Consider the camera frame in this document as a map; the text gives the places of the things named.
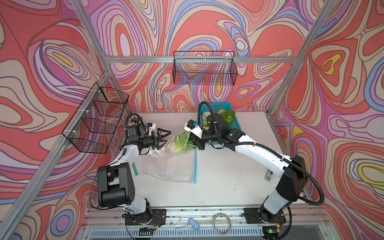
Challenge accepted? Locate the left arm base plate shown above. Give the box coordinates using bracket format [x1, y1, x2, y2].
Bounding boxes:
[122, 209, 167, 227]

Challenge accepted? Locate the chinese cabbage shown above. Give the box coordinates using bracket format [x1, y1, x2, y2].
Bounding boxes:
[218, 109, 236, 125]
[202, 112, 212, 128]

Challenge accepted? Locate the small clear bag pink seal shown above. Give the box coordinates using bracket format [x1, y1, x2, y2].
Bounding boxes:
[149, 131, 197, 158]

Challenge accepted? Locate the small green cabbage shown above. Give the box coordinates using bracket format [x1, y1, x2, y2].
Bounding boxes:
[171, 131, 197, 155]

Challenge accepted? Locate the clear cup of pens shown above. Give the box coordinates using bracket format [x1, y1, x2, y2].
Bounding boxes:
[127, 114, 145, 128]

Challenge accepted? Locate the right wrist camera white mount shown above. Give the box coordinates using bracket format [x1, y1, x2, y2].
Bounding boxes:
[184, 120, 207, 139]

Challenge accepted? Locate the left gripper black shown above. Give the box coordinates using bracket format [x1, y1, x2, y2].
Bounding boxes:
[138, 129, 170, 151]

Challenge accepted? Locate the clear zip-top bag blue seal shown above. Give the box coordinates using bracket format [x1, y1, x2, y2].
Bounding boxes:
[142, 150, 197, 184]

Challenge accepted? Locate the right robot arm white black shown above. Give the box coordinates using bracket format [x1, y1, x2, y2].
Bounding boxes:
[184, 114, 325, 223]

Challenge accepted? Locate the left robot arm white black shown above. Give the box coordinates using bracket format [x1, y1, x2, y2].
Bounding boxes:
[96, 125, 171, 218]

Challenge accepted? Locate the teal plastic basket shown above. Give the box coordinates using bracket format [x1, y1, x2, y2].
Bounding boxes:
[189, 101, 244, 151]

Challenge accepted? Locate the green marker pen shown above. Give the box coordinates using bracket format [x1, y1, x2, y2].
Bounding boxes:
[132, 163, 139, 177]

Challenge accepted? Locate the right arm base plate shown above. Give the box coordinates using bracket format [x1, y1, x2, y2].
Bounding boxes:
[243, 208, 287, 226]

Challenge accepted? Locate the grey black stapler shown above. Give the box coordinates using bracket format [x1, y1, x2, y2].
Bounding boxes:
[265, 170, 274, 182]

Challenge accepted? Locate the black wire basket back wall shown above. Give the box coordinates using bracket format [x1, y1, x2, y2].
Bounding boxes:
[173, 50, 238, 86]

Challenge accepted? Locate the black wire basket left wall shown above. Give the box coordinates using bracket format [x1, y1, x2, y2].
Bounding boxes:
[62, 83, 129, 154]

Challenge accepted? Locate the black wire basket wall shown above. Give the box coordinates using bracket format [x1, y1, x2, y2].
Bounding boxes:
[62, 83, 129, 154]
[173, 50, 238, 86]

